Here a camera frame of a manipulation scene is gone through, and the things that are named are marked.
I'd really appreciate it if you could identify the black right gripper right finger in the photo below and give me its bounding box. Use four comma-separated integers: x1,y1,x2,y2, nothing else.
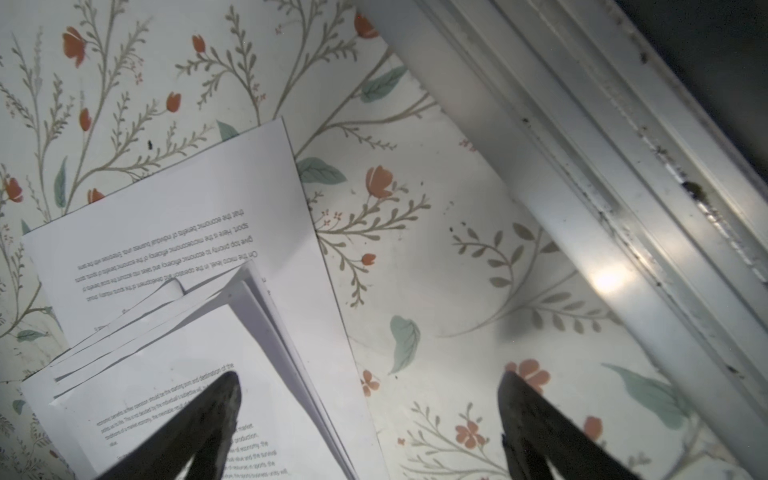
497,372,637,480

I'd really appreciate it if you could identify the printed paper sheet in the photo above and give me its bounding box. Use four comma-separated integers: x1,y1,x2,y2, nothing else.
22,262,357,479
23,121,387,479

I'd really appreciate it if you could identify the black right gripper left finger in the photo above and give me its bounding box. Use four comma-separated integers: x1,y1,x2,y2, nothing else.
100,371,242,479

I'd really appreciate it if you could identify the aluminium frame of enclosure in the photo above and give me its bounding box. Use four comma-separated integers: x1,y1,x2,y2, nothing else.
360,1,767,479

